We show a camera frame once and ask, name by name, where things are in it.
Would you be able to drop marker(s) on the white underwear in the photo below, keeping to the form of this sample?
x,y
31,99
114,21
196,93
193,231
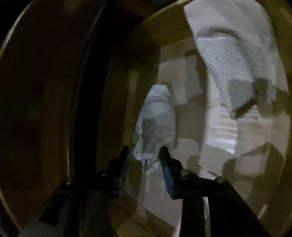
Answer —
x,y
155,118

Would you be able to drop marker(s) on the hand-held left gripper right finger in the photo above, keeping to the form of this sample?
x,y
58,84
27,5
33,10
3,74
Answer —
x,y
165,175

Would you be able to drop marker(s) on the wooden drawer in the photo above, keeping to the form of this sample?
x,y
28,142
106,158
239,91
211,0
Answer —
x,y
254,133

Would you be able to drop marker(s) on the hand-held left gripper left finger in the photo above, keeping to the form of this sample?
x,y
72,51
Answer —
x,y
123,170

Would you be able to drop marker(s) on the grey underwear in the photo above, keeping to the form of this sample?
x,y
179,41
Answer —
x,y
222,17

